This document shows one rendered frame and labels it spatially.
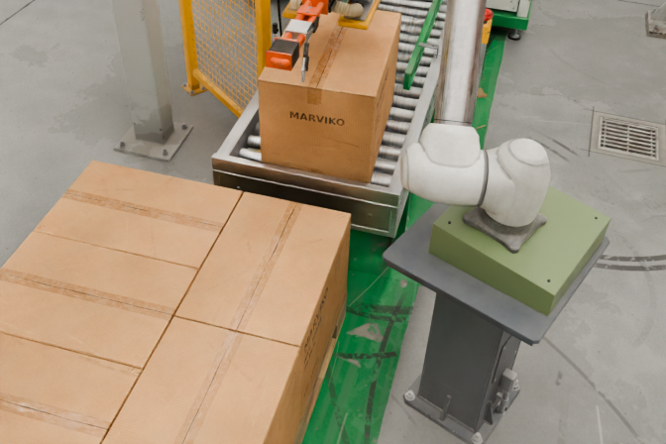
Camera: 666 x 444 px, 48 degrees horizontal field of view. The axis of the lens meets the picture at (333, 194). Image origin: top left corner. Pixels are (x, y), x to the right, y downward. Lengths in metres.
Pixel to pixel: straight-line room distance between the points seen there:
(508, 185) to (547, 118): 2.24
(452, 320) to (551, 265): 0.42
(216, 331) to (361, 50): 1.11
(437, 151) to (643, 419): 1.41
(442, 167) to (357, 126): 0.63
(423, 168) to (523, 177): 0.26
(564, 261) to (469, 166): 0.39
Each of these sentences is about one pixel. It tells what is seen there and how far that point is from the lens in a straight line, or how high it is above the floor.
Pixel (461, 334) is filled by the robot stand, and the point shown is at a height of 0.45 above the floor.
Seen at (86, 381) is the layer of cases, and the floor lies 0.54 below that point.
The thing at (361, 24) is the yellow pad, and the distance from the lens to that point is 2.49.
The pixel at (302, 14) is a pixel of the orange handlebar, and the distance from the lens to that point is 2.28.
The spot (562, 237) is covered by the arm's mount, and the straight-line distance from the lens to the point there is 2.21.
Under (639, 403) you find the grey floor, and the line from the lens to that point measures 3.00.
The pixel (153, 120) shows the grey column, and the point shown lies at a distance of 3.76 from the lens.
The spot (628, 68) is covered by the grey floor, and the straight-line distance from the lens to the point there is 4.84.
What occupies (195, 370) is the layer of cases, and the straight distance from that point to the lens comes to 2.18.
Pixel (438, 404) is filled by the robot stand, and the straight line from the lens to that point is 2.74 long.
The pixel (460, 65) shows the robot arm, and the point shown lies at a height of 1.28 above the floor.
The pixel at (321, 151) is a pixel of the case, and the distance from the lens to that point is 2.63.
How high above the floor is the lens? 2.29
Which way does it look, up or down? 41 degrees down
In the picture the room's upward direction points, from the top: 2 degrees clockwise
